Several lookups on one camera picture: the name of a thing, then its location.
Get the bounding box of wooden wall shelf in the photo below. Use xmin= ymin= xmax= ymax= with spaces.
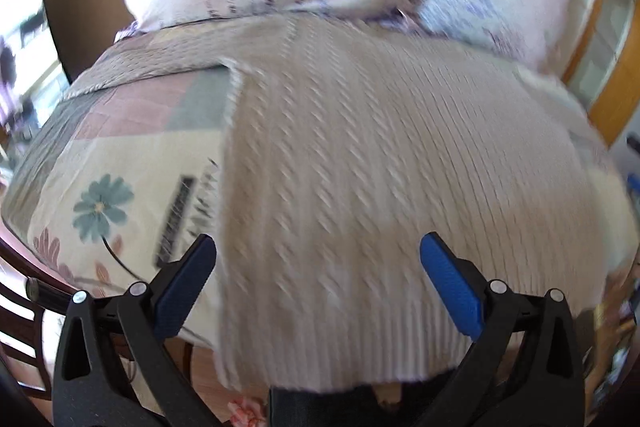
xmin=554 ymin=0 xmax=639 ymax=145

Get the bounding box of floral patchwork duvet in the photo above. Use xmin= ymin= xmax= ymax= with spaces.
xmin=0 ymin=66 xmax=246 ymax=350

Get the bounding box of cream cable-knit sweater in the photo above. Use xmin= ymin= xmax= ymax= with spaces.
xmin=72 ymin=15 xmax=612 ymax=391

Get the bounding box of dark wooden chair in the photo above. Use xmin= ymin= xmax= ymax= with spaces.
xmin=1 ymin=241 xmax=64 ymax=402

